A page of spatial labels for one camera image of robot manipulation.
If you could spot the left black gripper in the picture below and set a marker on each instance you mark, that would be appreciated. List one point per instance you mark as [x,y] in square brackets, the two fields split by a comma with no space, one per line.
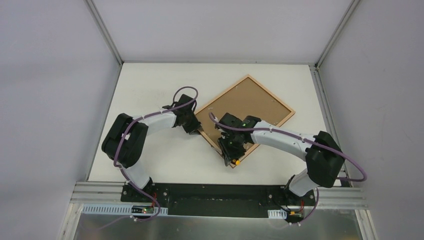
[193,125]

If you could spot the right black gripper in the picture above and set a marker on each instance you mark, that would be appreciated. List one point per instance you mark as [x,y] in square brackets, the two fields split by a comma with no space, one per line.
[230,152]

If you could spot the brown wooden photo frame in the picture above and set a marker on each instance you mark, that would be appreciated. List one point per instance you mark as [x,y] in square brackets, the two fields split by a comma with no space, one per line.
[247,97]

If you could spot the black orange handle screwdriver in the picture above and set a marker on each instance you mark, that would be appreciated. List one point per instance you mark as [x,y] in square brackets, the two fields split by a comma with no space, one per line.
[236,162]

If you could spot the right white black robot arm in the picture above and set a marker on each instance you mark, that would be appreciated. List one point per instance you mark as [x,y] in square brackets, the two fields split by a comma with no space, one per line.
[320,153]

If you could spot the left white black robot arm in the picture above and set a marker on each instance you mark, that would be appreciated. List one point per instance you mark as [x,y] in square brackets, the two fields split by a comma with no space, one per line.
[126,138]

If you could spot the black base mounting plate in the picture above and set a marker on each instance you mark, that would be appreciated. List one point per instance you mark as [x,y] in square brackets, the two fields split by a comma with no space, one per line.
[219,200]

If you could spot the right white cable duct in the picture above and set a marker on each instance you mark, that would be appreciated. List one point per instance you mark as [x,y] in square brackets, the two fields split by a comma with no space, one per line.
[277,214]

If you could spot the white cable duct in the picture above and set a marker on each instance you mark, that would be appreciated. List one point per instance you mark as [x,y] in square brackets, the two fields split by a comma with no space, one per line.
[124,210]
[277,214]

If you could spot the aluminium front rail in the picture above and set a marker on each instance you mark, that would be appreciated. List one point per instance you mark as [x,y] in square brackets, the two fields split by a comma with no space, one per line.
[347,198]

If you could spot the left white cable duct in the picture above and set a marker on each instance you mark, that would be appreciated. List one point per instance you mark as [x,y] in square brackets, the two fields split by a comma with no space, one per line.
[124,210]

